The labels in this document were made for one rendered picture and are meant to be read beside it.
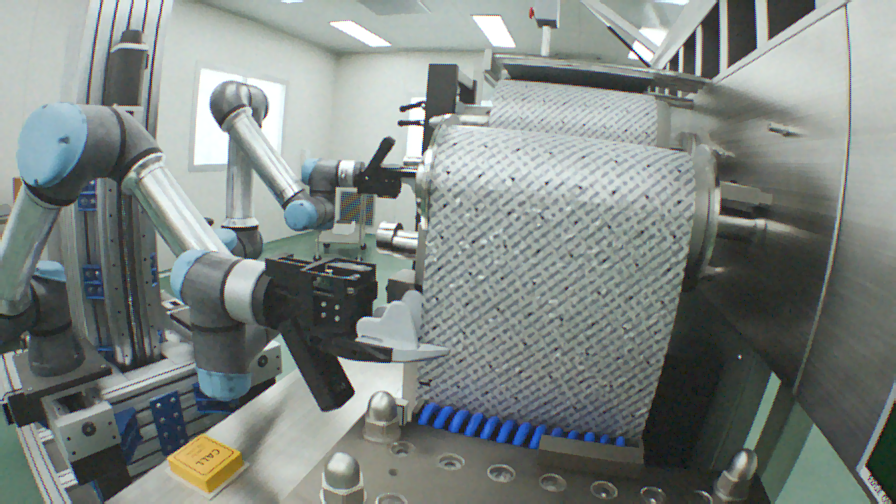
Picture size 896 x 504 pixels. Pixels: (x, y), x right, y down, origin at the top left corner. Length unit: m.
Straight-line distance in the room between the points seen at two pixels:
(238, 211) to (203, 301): 0.78
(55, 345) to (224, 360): 0.57
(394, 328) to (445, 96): 0.45
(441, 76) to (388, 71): 5.91
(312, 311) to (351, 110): 6.44
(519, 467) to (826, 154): 0.36
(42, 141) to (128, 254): 0.60
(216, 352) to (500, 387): 0.34
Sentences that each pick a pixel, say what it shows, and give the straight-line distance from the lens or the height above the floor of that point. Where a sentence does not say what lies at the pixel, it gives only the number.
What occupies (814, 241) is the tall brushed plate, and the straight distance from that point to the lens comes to 0.38.
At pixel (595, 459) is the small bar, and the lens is 0.40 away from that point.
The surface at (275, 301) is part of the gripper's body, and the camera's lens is 0.50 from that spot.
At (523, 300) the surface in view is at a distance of 0.40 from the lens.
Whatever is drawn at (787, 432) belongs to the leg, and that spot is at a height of 0.98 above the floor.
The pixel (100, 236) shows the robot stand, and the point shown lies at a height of 1.07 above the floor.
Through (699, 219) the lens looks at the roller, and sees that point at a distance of 0.41.
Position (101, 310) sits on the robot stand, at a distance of 1.28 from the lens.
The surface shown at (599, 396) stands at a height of 1.08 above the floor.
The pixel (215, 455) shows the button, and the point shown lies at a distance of 0.58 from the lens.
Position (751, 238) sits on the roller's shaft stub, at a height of 1.24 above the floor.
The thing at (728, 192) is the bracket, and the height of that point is 1.28.
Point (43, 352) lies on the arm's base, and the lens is 1.07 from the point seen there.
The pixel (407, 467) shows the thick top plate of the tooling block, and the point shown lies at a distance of 0.38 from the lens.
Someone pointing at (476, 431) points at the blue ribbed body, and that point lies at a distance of 0.44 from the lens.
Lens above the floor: 1.28
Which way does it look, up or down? 12 degrees down
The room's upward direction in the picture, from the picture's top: 5 degrees clockwise
